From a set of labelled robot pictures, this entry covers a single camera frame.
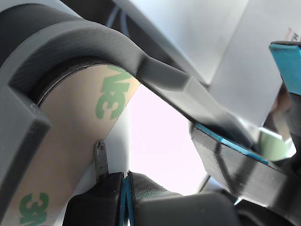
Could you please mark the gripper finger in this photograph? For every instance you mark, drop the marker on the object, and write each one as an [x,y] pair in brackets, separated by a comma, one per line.
[98,207]
[150,195]
[289,63]
[235,171]

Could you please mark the tan 3M protective film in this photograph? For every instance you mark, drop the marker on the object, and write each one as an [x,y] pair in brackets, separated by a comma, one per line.
[70,131]

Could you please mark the grey printed fixture stand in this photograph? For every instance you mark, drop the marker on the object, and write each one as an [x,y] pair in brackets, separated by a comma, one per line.
[82,40]

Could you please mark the white Feetech cardboard box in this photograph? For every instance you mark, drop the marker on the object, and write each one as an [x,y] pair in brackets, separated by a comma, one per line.
[247,58]

